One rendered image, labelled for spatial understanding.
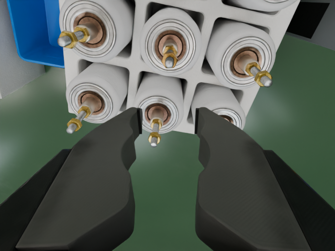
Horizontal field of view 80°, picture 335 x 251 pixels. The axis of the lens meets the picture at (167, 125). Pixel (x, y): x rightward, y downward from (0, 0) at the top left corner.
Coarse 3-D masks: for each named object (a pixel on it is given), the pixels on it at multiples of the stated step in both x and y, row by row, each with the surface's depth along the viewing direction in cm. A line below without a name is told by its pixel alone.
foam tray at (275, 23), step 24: (144, 0) 33; (168, 0) 33; (192, 0) 33; (216, 0) 33; (144, 24) 35; (264, 24) 34; (288, 24) 34; (72, 72) 40; (144, 72) 51; (192, 72) 39; (192, 96) 42; (240, 96) 43; (192, 120) 47
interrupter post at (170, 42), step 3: (168, 39) 29; (171, 39) 29; (165, 42) 29; (168, 42) 27; (171, 42) 27; (174, 42) 28; (165, 45) 27; (174, 45) 27; (177, 48) 28; (162, 51) 28; (177, 51) 28
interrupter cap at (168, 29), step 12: (156, 24) 28; (168, 24) 28; (180, 24) 28; (156, 36) 29; (168, 36) 29; (180, 36) 29; (192, 36) 29; (156, 48) 30; (180, 48) 30; (192, 48) 30; (156, 60) 31; (180, 60) 31; (168, 72) 32
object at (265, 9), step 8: (224, 0) 41; (232, 0) 35; (240, 0) 31; (248, 0) 27; (256, 0) 27; (288, 0) 27; (296, 0) 27; (248, 8) 34; (256, 8) 28; (264, 8) 28; (272, 8) 27; (280, 8) 28
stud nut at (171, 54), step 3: (165, 54) 23; (168, 54) 23; (171, 54) 23; (174, 54) 24; (165, 57) 23; (174, 57) 23; (162, 60) 24; (165, 60) 24; (174, 60) 24; (177, 60) 24; (174, 63) 24; (165, 66) 24; (174, 66) 24
